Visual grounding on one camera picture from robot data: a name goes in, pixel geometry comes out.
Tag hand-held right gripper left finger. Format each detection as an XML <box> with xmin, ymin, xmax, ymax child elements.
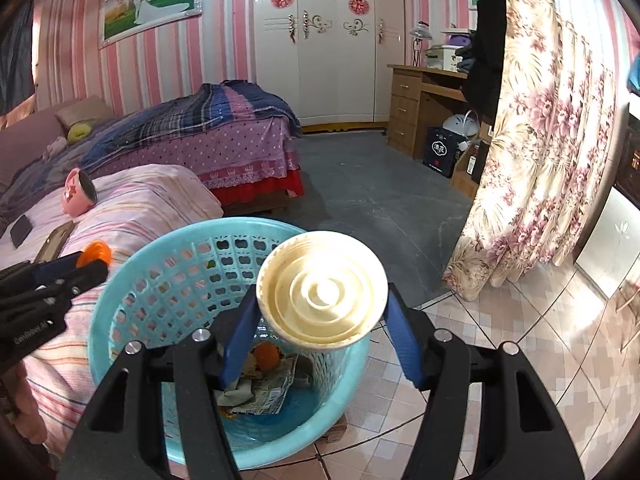
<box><xmin>57</xmin><ymin>287</ymin><xmax>263</xmax><ymax>480</ymax></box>

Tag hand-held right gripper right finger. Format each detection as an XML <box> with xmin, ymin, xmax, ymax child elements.
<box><xmin>382</xmin><ymin>282</ymin><xmax>586</xmax><ymax>480</ymax></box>

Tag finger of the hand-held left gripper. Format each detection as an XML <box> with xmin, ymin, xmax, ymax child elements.
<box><xmin>0</xmin><ymin>252</ymin><xmax>83</xmax><ymax>293</ymax></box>
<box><xmin>30</xmin><ymin>260</ymin><xmax>110</xmax><ymax>313</ymax></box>

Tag orange peel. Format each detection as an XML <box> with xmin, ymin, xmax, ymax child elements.
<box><xmin>76</xmin><ymin>241</ymin><xmax>112</xmax><ymax>268</ymax></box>

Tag orange plastic bag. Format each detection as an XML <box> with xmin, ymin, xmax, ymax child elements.
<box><xmin>252</xmin><ymin>342</ymin><xmax>283</xmax><ymax>373</ymax></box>

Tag grey paper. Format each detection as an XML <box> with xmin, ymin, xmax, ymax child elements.
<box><xmin>217</xmin><ymin>377</ymin><xmax>253</xmax><ymax>408</ymax></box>

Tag dark snack wrapper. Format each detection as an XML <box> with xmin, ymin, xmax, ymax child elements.
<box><xmin>235</xmin><ymin>355</ymin><xmax>301</xmax><ymax>416</ymax></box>

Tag teal plastic basket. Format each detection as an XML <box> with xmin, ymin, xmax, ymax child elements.
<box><xmin>87</xmin><ymin>217</ymin><xmax>373</xmax><ymax>472</ymax></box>

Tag cream plastic cup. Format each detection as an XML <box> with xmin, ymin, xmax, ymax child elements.
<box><xmin>256</xmin><ymin>230</ymin><xmax>389</xmax><ymax>351</ymax></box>

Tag person's left hand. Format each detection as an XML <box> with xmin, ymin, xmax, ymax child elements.
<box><xmin>0</xmin><ymin>360</ymin><xmax>48</xmax><ymax>446</ymax></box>

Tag beige phone case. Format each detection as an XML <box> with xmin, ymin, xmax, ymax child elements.
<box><xmin>32</xmin><ymin>221</ymin><xmax>76</xmax><ymax>263</ymax></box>

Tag black smartphone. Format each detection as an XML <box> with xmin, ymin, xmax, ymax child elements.
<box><xmin>10</xmin><ymin>214</ymin><xmax>33</xmax><ymax>249</ymax></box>

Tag pink mug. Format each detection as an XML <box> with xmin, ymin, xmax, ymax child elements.
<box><xmin>61</xmin><ymin>169</ymin><xmax>98</xmax><ymax>217</ymax></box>

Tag pink striped cloth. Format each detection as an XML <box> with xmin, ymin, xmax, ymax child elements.
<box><xmin>0</xmin><ymin>164</ymin><xmax>224</xmax><ymax>441</ymax></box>

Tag beige pillow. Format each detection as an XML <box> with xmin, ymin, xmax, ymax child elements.
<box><xmin>55</xmin><ymin>95</ymin><xmax>113</xmax><ymax>131</ymax></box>

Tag bed with purple dotted sheet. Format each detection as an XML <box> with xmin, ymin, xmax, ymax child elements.
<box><xmin>0</xmin><ymin>80</ymin><xmax>305</xmax><ymax>221</ymax></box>

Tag cardboard box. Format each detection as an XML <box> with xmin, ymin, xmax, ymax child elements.
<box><xmin>452</xmin><ymin>137</ymin><xmax>493</xmax><ymax>198</ymax></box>

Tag black gift box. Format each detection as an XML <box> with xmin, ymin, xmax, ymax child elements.
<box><xmin>422</xmin><ymin>126</ymin><xmax>466</xmax><ymax>178</ymax></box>

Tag blue plaid blanket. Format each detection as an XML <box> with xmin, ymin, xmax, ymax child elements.
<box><xmin>0</xmin><ymin>80</ymin><xmax>303</xmax><ymax>201</ymax></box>

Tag white round appliance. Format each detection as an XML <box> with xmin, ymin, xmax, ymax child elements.
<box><xmin>444</xmin><ymin>112</ymin><xmax>481</xmax><ymax>141</ymax></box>

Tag dark grey window curtain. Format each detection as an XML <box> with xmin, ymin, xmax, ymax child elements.
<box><xmin>0</xmin><ymin>0</ymin><xmax>38</xmax><ymax>116</ymax></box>

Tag wooden desk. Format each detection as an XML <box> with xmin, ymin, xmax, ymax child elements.
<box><xmin>387</xmin><ymin>64</ymin><xmax>471</xmax><ymax>161</ymax></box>

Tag white cabinet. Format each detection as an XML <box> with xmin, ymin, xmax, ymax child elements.
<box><xmin>575</xmin><ymin>105</ymin><xmax>640</xmax><ymax>301</ymax></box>

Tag pink floral curtain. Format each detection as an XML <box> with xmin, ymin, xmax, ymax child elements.
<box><xmin>442</xmin><ymin>0</ymin><xmax>618</xmax><ymax>303</ymax></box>

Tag white wardrobe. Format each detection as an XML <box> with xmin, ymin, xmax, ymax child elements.
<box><xmin>252</xmin><ymin>0</ymin><xmax>407</xmax><ymax>127</ymax></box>

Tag white box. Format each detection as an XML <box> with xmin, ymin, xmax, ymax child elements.
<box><xmin>425</xmin><ymin>45</ymin><xmax>468</xmax><ymax>72</ymax></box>

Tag framed wedding picture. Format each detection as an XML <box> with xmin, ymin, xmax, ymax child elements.
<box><xmin>97</xmin><ymin>0</ymin><xmax>205</xmax><ymax>50</ymax></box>

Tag black coat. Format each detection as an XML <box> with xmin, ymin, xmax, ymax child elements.
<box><xmin>461</xmin><ymin>0</ymin><xmax>507</xmax><ymax>121</ymax></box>

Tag desk lamp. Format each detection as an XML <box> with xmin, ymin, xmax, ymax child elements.
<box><xmin>410</xmin><ymin>21</ymin><xmax>433</xmax><ymax>68</ymax></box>

